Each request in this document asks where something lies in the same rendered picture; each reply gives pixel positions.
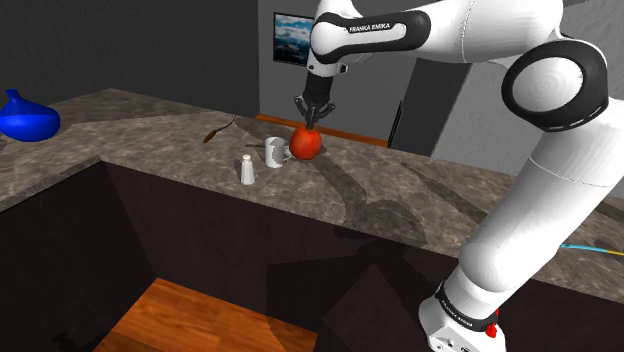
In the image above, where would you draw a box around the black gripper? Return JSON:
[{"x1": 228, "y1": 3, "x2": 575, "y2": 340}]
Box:
[{"x1": 293, "y1": 71, "x2": 337, "y2": 129}]

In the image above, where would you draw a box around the red apple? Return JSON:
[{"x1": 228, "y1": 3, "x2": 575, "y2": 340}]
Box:
[{"x1": 288, "y1": 124, "x2": 324, "y2": 161}]

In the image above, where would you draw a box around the white mug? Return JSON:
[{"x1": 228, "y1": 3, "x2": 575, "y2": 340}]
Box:
[{"x1": 264, "y1": 136, "x2": 294, "y2": 170}]

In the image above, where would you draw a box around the white salt shaker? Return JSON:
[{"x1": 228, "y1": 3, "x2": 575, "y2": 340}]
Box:
[{"x1": 239, "y1": 154, "x2": 257, "y2": 186}]

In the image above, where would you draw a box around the dark door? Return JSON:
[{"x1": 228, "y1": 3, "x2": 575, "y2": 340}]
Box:
[{"x1": 388, "y1": 56, "x2": 474, "y2": 159}]

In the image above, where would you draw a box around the blue vase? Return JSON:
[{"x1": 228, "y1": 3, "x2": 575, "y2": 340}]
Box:
[{"x1": 0, "y1": 88, "x2": 62, "y2": 144}]

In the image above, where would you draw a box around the cyan and yellow pen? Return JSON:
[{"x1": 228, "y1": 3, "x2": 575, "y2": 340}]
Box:
[{"x1": 558, "y1": 242, "x2": 624, "y2": 258}]

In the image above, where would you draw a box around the framed sky wall picture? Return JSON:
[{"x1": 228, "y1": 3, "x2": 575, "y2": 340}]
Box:
[{"x1": 272, "y1": 11, "x2": 316, "y2": 67}]

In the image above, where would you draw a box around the brown-handled utensil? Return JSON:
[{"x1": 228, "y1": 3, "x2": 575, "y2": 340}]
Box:
[{"x1": 202, "y1": 113, "x2": 238, "y2": 145}]

